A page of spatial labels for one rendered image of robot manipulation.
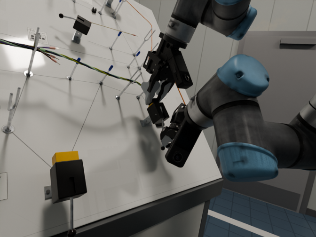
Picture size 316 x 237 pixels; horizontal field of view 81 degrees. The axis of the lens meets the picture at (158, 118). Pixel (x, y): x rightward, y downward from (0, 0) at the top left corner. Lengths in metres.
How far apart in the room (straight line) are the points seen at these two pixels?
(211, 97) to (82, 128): 0.34
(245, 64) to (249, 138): 0.11
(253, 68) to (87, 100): 0.43
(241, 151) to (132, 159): 0.35
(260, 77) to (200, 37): 2.74
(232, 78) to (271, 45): 2.58
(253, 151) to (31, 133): 0.43
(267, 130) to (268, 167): 0.05
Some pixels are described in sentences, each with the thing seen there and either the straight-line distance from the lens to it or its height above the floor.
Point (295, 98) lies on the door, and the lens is 2.81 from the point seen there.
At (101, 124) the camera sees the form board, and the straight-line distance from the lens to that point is 0.55.
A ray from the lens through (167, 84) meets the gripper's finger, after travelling 0.59.
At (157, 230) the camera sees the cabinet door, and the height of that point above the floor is 0.73.
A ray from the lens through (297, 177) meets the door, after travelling 2.94.
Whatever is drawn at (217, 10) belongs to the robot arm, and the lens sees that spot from 0.44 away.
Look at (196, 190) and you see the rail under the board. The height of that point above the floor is 0.86.
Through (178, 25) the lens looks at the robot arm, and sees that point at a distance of 0.53.
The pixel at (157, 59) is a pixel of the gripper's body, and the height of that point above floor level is 1.26.
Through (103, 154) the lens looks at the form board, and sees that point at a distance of 0.52.
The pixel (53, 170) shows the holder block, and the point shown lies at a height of 1.00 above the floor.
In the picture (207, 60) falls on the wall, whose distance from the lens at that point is 2.93.
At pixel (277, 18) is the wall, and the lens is 3.04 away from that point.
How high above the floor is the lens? 1.16
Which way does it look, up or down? 7 degrees down
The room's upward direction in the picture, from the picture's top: 9 degrees clockwise
